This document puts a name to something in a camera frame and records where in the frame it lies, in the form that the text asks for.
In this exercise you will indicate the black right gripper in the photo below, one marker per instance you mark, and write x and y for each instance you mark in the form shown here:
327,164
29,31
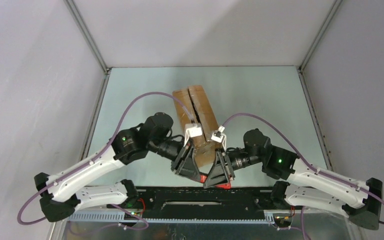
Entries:
220,172

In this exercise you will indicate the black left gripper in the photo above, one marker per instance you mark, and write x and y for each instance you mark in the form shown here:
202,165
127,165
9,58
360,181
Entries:
184,163

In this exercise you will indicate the red black utility knife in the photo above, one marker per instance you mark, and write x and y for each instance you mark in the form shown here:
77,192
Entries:
216,182

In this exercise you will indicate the brown cardboard express box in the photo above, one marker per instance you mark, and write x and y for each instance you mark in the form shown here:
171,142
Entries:
195,99

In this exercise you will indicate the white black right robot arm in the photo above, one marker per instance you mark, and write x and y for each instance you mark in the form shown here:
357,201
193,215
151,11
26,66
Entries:
297,183

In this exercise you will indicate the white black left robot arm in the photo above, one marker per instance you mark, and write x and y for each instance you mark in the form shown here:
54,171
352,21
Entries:
65,193

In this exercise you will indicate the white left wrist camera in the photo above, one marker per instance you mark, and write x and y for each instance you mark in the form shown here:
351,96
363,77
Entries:
192,130

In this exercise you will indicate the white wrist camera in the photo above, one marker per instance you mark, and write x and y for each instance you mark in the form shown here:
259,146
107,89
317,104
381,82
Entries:
192,130
219,136

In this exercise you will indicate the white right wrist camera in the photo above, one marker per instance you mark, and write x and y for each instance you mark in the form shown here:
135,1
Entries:
219,136

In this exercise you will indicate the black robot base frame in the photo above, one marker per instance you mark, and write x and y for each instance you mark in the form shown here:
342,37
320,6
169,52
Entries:
195,206

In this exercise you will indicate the aluminium right corner post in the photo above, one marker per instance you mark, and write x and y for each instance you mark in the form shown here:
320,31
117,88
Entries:
320,34

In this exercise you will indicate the aluminium corner post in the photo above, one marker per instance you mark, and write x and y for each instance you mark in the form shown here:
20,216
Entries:
320,34
87,35

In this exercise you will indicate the aluminium left corner post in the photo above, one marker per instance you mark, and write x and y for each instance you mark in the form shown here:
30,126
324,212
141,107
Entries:
87,35

